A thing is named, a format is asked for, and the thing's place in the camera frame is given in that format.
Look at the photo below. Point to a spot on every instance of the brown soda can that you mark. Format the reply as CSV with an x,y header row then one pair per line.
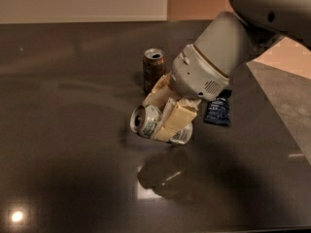
x,y
153,67

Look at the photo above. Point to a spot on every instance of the white green 7up can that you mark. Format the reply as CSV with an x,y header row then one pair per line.
x,y
145,119

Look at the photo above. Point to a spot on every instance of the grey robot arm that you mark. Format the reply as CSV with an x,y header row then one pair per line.
x,y
253,27

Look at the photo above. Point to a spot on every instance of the dark blue snack packet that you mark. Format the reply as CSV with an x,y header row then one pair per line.
x,y
217,111

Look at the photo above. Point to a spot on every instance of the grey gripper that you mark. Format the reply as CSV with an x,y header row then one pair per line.
x,y
198,72

